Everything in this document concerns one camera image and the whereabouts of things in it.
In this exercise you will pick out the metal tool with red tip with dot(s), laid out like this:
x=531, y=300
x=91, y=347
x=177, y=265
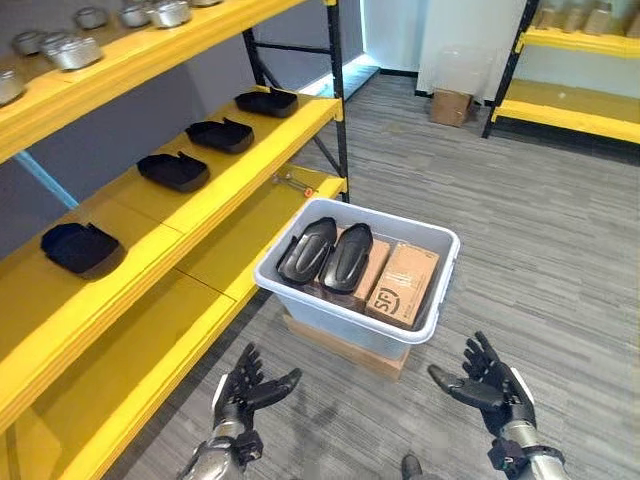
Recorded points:
x=295, y=184

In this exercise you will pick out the yellow shelf rack black posts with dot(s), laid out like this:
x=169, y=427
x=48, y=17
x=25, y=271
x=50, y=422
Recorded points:
x=150, y=240

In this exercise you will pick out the white plastic box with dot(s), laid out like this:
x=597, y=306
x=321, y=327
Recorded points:
x=350, y=320

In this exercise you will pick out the black sole-shaped part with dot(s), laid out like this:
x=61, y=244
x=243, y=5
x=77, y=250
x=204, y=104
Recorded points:
x=306, y=252
x=347, y=262

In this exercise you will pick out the robot dark foot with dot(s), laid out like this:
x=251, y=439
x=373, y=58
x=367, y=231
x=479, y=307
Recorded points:
x=412, y=467

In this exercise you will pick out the silver metal pot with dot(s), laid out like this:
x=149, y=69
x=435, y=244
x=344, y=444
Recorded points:
x=72, y=51
x=170, y=12
x=10, y=86

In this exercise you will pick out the plain brown cardboard box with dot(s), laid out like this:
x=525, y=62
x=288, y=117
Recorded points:
x=372, y=270

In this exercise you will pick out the flat cardboard box under bin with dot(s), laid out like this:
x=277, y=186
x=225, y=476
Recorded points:
x=350, y=352

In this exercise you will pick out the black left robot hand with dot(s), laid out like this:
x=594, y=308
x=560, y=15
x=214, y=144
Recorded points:
x=240, y=390

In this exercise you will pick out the small cardboard box on floor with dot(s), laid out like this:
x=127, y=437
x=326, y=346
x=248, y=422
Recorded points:
x=451, y=107

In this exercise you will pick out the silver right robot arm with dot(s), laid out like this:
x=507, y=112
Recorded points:
x=532, y=457

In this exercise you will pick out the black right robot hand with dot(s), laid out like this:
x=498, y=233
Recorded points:
x=492, y=387

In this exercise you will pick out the tan paper bag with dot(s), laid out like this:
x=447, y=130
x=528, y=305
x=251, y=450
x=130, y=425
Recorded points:
x=547, y=17
x=600, y=17

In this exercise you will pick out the brown cardboard box with print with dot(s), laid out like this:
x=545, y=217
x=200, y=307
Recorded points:
x=404, y=287

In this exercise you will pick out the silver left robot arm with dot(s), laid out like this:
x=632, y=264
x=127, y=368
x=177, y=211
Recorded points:
x=215, y=457

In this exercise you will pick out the black tray-shaped part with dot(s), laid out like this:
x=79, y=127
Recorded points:
x=267, y=103
x=221, y=135
x=82, y=250
x=175, y=172

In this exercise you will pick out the blue diagonal brace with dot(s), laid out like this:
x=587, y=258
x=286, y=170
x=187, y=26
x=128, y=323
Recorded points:
x=45, y=180

